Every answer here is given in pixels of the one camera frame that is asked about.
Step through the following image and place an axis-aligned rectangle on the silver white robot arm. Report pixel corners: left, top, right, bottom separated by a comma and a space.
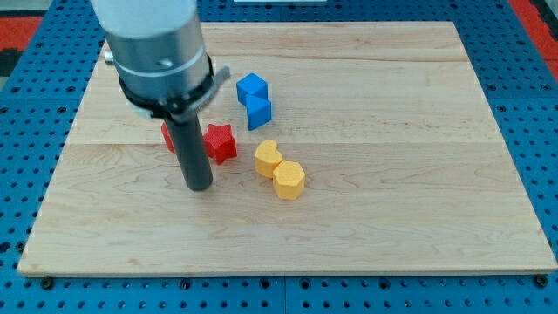
92, 0, 230, 123

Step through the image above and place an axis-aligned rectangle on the yellow heart block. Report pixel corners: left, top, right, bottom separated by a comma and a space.
255, 140, 283, 178

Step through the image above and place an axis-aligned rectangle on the yellow hexagon block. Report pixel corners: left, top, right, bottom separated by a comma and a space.
273, 161, 306, 200

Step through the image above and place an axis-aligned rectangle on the blue triangular block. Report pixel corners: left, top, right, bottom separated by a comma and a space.
246, 95, 272, 131

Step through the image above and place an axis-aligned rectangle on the wooden board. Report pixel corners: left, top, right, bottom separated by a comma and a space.
17, 22, 557, 277

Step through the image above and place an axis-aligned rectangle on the red star block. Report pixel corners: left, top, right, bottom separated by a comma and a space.
203, 124, 237, 165

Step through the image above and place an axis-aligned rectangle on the blue cube block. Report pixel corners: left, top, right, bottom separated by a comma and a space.
236, 73, 269, 106

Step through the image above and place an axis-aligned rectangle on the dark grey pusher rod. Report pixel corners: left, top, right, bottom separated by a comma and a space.
165, 116, 213, 191

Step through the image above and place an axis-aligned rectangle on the red block behind rod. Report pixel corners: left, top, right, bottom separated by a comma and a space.
160, 122, 175, 153

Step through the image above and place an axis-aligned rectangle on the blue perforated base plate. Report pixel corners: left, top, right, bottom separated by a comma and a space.
1, 1, 557, 313

